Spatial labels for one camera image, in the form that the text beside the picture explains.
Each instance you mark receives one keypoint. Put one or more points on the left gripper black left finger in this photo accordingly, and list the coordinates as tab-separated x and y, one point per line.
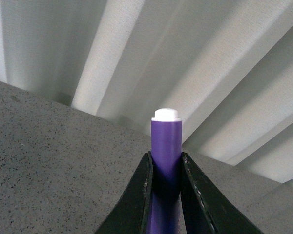
131	214

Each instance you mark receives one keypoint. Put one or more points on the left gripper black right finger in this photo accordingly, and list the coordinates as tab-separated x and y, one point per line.
205	209

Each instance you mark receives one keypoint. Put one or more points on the purple pen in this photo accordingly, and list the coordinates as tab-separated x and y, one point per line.
166	141

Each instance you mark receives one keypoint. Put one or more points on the white curtain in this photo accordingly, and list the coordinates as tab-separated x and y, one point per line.
226	66

